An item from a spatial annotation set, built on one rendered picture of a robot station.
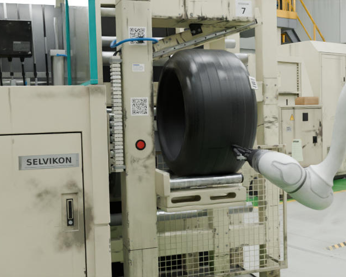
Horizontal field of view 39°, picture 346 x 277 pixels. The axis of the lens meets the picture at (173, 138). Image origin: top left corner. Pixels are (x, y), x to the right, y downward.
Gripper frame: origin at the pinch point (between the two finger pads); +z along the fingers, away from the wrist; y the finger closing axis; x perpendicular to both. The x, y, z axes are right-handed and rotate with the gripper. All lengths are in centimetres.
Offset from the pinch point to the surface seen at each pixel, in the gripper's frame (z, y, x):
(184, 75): 14.6, 17.4, -28.7
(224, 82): 6.8, 3.4, -26.4
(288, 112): 388, -262, 42
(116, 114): 24, 44, -13
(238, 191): 8.3, -5.2, 20.0
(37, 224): -51, 80, 5
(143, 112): 22.8, 32.7, -13.1
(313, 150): 398, -311, 97
